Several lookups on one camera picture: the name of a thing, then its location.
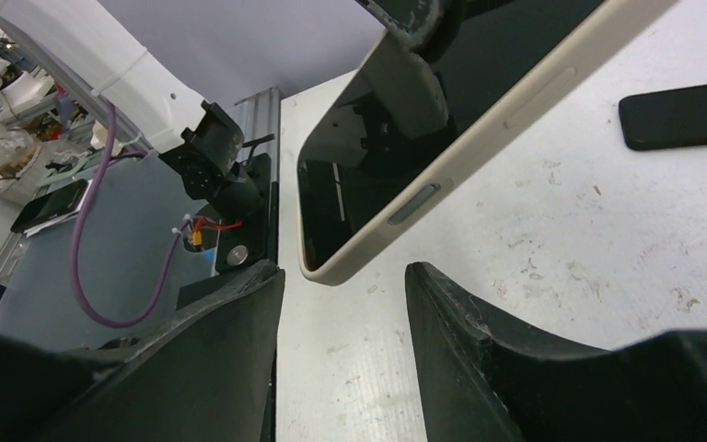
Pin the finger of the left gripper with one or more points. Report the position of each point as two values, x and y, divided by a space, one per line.
398 69

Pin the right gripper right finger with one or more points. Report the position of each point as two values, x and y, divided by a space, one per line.
486 375

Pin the black phone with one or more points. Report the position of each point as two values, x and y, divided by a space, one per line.
354 162
666 119

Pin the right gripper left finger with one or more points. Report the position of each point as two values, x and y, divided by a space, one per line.
205 374

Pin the beige phone case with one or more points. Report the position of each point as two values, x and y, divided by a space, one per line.
599 37

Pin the phone on background desk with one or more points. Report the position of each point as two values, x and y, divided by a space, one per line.
51 207

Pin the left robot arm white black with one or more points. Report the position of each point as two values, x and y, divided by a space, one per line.
194 136

